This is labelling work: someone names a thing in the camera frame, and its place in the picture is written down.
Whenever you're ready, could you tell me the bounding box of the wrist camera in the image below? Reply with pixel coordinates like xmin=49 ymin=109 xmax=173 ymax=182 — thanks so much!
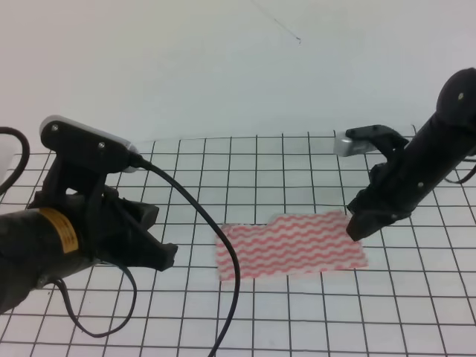
xmin=333 ymin=125 xmax=409 ymax=161
xmin=39 ymin=115 xmax=140 ymax=202

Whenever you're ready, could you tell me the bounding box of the white grid tablecloth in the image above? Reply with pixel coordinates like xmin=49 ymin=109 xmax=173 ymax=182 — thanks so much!
xmin=1 ymin=133 xmax=475 ymax=356

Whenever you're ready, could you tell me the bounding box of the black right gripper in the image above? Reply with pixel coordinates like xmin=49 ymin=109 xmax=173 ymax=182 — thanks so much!
xmin=347 ymin=162 xmax=413 ymax=241

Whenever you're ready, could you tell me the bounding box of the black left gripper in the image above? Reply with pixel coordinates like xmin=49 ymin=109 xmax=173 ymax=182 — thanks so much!
xmin=29 ymin=186 xmax=178 ymax=271

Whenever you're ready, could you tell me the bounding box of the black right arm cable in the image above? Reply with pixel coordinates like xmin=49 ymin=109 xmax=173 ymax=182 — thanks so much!
xmin=444 ymin=155 xmax=476 ymax=185

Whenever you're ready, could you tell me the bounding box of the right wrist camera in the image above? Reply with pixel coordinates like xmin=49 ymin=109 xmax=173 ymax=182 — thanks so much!
xmin=333 ymin=125 xmax=409 ymax=161

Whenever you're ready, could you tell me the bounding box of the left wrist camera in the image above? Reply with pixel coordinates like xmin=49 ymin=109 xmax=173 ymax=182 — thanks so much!
xmin=39 ymin=115 xmax=140 ymax=202

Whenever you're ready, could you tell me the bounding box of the black left camera cable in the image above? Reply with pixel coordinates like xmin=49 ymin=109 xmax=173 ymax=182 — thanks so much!
xmin=55 ymin=159 xmax=245 ymax=357

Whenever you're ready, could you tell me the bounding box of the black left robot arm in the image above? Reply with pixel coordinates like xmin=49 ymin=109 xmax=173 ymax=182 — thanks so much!
xmin=1 ymin=187 xmax=178 ymax=312

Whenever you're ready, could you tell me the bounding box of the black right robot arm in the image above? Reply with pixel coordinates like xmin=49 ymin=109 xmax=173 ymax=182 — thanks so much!
xmin=334 ymin=68 xmax=475 ymax=241

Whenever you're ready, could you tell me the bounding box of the pink wavy striped towel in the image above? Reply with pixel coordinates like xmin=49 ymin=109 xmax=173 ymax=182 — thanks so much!
xmin=222 ymin=210 xmax=368 ymax=280

